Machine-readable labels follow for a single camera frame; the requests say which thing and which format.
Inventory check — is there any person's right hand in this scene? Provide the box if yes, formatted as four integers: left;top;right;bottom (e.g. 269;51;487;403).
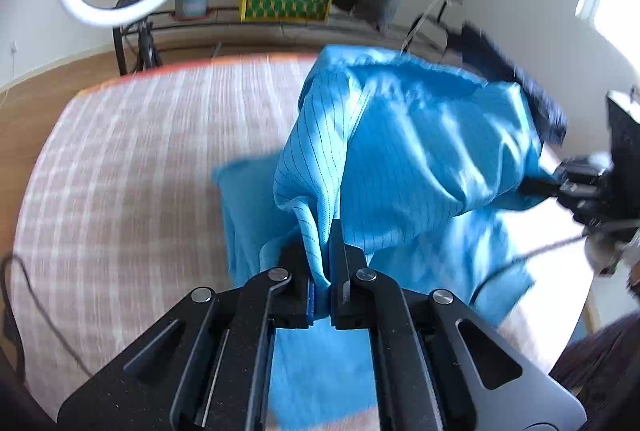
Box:
585;223;640;279

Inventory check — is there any thin black cable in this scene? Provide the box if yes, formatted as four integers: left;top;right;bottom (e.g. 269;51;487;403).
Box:
0;253;93;379
467;231;593;307

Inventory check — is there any light blue pinstriped work coat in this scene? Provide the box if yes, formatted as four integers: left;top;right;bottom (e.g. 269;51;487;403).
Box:
212;45;558;429

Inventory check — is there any black pleated garment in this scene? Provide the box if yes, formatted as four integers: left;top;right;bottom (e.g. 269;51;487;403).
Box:
550;311;640;431

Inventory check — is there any checked beige tablecloth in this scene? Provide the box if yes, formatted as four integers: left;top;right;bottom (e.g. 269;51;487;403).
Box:
12;53;591;431

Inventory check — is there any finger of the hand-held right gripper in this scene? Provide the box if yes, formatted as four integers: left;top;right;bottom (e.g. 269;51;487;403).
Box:
519;161;568;204

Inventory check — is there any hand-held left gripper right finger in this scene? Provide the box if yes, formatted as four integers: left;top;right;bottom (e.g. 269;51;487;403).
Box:
330;221;586;431

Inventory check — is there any small teal plant pot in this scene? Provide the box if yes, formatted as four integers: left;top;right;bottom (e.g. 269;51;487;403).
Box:
174;0;212;19

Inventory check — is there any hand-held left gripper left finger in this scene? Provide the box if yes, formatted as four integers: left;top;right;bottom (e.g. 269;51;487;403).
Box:
57;243;316;431

